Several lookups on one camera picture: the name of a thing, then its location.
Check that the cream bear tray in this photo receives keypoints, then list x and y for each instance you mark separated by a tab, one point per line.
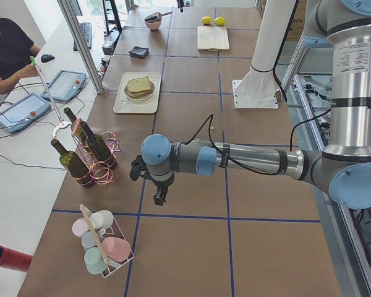
148	105

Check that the mint green cup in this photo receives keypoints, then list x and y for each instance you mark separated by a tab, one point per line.
94	261

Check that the dark green wine bottle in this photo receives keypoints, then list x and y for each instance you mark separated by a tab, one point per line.
74	165

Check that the yellow lemon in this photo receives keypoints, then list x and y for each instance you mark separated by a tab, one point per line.
206	20
220	21

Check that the grey cup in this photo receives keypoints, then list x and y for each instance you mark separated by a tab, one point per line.
88	241

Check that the white wire cup rack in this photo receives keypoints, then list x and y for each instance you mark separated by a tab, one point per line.
99	235

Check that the white stick with green tip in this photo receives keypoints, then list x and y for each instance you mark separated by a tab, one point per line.
62	123

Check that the grey folded cloth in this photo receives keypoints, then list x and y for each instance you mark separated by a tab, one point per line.
138	52

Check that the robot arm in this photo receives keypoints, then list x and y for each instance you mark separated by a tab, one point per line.
343	168

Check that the pink bowl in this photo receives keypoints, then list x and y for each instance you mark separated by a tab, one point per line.
153	25

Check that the wooden cutting board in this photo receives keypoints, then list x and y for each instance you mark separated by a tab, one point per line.
211	38

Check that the metal scoop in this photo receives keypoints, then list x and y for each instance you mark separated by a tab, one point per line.
155	17

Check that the bread slice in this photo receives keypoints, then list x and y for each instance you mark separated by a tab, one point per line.
141	94
139	85

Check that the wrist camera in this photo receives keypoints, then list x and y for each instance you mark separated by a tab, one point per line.
138	168

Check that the black computer mouse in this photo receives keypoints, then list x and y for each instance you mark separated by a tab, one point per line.
46	58

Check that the person in black shirt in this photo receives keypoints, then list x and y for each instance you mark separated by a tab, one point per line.
16	48

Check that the black keyboard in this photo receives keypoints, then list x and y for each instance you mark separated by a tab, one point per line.
86	30

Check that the lilac cup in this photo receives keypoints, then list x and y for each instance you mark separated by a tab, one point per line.
80	227

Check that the pink cup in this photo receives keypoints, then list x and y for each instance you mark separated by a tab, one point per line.
117	249

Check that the red cylinder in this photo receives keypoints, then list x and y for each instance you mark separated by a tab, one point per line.
15	260

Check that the copper wire bottle rack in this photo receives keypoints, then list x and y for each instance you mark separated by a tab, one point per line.
100	171

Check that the white cup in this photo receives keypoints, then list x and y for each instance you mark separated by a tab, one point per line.
101	219

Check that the blue teach pendant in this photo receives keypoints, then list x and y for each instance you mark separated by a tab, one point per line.
22	113
66	85

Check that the white round plate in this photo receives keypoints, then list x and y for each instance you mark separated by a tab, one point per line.
143	98

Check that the aluminium frame post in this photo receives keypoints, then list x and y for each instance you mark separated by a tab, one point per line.
73	24

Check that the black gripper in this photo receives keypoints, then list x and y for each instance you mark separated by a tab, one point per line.
161	184

